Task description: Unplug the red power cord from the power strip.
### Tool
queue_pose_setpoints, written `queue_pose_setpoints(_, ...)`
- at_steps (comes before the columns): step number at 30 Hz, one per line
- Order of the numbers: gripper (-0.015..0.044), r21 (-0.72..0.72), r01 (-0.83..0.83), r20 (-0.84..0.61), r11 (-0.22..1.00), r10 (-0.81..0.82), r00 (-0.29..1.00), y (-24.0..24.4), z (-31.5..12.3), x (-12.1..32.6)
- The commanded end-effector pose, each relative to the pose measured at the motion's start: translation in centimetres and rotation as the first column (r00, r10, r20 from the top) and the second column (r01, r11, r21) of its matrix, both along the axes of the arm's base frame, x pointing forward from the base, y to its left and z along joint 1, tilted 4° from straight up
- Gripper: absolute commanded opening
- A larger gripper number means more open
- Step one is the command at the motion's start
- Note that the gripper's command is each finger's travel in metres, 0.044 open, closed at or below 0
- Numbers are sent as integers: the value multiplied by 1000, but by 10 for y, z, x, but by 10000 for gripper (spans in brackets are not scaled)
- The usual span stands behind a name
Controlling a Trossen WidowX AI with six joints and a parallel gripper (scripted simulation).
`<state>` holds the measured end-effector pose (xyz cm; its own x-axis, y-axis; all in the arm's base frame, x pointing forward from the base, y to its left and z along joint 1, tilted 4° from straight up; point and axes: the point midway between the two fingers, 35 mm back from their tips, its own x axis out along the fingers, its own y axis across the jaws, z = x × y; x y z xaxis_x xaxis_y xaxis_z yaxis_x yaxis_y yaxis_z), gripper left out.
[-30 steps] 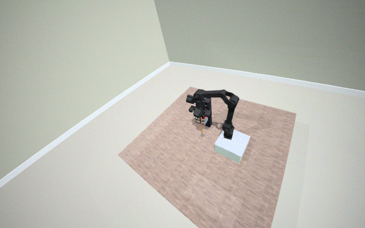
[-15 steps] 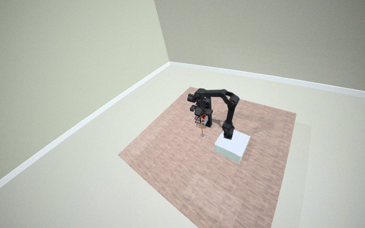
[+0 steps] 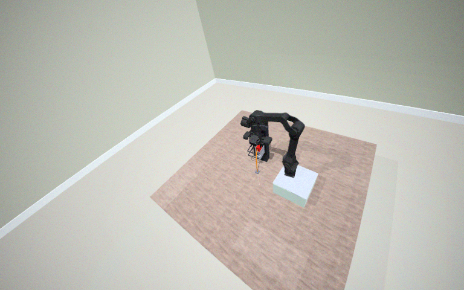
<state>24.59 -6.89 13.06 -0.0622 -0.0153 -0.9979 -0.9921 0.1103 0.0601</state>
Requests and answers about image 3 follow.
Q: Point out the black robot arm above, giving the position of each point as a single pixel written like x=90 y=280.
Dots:
x=255 y=121

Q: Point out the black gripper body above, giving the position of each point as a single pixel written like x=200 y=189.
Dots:
x=265 y=140

